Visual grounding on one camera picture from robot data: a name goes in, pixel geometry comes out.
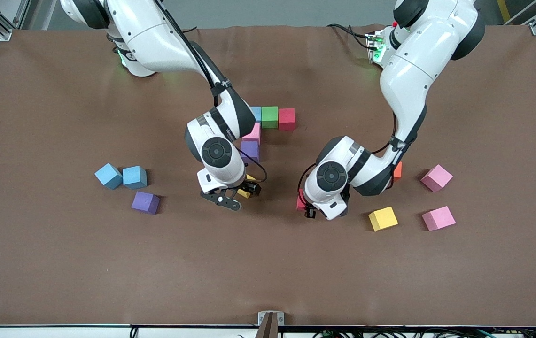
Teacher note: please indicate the yellow foam block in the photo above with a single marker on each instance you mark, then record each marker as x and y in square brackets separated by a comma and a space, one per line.
[383, 218]
[243, 192]

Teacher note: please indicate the red foam block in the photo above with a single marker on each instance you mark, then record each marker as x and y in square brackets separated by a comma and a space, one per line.
[286, 119]
[300, 203]

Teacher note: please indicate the purple foam block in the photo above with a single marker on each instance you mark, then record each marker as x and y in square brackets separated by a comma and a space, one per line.
[251, 151]
[145, 203]

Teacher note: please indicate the pink foam block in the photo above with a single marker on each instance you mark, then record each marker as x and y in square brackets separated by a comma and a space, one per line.
[253, 135]
[436, 178]
[438, 218]

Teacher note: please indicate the green foam block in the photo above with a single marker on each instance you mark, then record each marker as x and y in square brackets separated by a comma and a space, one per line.
[270, 117]

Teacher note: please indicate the blue foam block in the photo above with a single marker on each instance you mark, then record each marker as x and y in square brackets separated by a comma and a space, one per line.
[257, 114]
[108, 176]
[135, 177]

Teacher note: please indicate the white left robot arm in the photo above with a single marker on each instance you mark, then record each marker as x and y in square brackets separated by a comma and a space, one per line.
[413, 70]

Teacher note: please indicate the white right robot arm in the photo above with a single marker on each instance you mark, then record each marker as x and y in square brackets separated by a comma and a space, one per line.
[155, 37]

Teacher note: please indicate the brown table mat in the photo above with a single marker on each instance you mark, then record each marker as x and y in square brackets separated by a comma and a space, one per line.
[268, 263]

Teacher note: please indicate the orange foam block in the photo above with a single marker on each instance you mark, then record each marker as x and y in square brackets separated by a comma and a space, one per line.
[398, 171]

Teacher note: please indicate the grey metal bracket with post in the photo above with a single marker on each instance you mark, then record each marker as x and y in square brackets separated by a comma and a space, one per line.
[271, 325]

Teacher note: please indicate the metal base connector bracket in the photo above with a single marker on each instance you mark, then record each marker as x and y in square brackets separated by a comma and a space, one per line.
[375, 44]

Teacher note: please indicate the white table edge rail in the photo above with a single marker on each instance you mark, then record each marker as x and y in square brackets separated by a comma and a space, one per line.
[37, 333]

